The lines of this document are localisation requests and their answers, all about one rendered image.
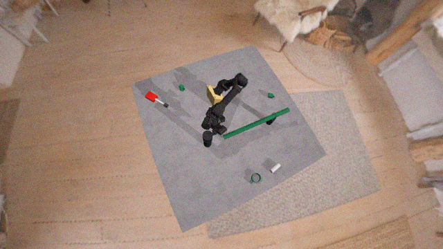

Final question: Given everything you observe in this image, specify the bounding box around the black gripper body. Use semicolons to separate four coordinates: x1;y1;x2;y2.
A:
211;121;227;135

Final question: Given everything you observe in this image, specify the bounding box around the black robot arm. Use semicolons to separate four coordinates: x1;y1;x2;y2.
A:
201;73;248;130

